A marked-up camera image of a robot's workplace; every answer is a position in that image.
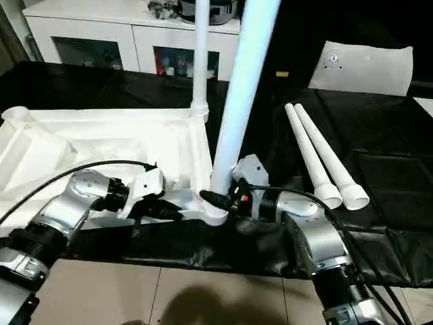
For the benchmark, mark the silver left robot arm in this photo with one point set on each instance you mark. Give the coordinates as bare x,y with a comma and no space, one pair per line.
67,210

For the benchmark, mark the white plastic table top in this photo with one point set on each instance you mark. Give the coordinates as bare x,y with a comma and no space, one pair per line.
101,142

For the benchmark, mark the small yellow label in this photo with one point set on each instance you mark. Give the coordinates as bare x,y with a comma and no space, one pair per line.
282,74

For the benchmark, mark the black work mat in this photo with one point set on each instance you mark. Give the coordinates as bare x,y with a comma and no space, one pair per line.
399,203

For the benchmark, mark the white cabinet with glass doors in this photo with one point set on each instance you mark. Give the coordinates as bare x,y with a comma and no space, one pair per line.
115,34

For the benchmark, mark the white plastic table leg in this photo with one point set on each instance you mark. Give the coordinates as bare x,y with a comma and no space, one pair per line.
201,61
331,156
311,152
243,88

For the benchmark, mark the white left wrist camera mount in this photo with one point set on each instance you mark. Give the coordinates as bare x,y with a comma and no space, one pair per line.
147,183

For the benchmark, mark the white flat sheet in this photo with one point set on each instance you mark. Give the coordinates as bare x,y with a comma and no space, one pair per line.
424,105

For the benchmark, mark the white flat panel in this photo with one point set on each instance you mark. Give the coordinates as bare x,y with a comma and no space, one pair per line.
362,68

